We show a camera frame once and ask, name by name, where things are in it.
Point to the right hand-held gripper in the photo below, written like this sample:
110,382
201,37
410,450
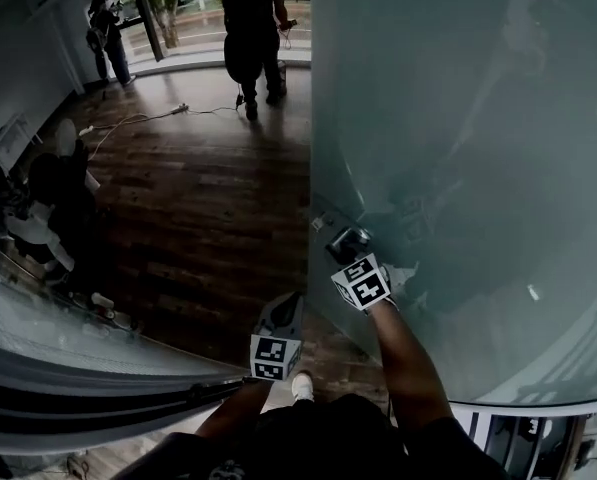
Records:
365,285

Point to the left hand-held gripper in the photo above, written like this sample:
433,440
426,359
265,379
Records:
273,355

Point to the frosted glass door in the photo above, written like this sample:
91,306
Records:
478,168

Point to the person's left forearm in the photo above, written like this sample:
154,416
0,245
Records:
233,410

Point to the person's right forearm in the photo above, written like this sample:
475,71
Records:
410,368

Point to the person's white shoe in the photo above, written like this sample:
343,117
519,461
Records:
303,385

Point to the person's black shirt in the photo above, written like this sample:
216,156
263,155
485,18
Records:
318,443

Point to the glass partition with blinds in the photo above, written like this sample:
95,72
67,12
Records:
78,328

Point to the white round fan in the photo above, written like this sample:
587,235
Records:
66,137

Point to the green tree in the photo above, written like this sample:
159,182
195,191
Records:
165,3

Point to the white wall panel black stripes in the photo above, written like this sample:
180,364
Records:
538,443

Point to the black window frame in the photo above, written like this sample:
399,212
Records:
148,18

